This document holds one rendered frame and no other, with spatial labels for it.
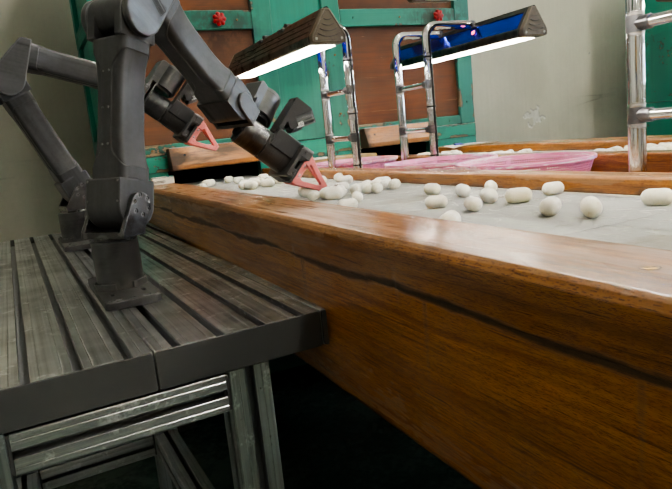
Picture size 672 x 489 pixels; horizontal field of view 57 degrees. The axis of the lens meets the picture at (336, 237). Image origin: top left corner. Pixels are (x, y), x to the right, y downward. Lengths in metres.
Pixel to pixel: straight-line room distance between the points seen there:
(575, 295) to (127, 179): 0.65
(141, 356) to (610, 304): 0.43
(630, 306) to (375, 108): 1.98
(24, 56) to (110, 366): 0.94
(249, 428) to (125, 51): 0.53
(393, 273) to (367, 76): 1.78
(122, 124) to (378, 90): 1.51
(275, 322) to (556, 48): 3.51
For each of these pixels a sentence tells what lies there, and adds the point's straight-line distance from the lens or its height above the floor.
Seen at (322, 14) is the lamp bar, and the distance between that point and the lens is 1.34.
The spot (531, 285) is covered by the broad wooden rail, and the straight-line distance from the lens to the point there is 0.40.
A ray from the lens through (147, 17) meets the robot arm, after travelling 0.94.
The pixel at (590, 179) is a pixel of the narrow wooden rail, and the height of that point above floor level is 0.76.
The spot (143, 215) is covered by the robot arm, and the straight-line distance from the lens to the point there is 0.89.
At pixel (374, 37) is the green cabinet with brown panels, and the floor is 1.17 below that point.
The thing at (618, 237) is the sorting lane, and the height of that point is 0.74.
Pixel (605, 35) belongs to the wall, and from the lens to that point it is 4.36.
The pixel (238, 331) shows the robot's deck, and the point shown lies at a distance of 0.65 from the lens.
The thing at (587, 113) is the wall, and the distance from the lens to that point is 4.20.
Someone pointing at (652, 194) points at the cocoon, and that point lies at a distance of 0.79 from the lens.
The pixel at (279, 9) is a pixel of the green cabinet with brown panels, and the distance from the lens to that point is 2.17.
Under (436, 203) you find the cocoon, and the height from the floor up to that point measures 0.75.
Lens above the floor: 0.86
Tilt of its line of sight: 10 degrees down
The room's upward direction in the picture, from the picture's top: 6 degrees counter-clockwise
